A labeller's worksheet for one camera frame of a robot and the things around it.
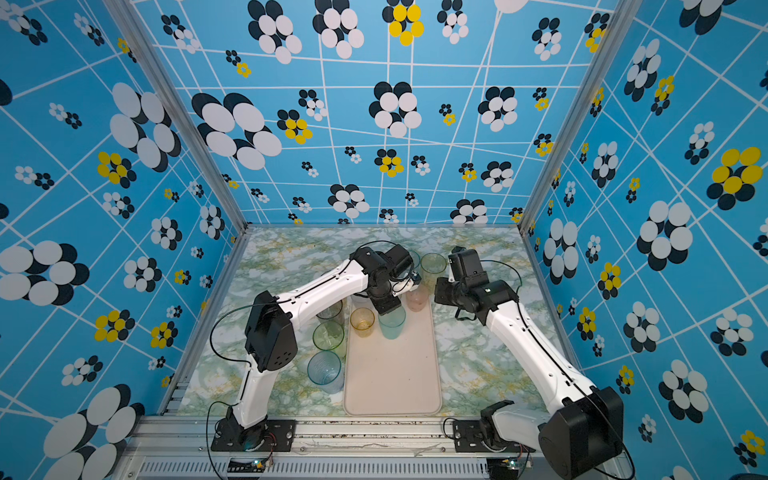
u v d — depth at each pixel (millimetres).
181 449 742
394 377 826
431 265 987
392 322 802
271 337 511
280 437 734
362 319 869
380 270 613
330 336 841
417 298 981
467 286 587
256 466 705
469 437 724
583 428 378
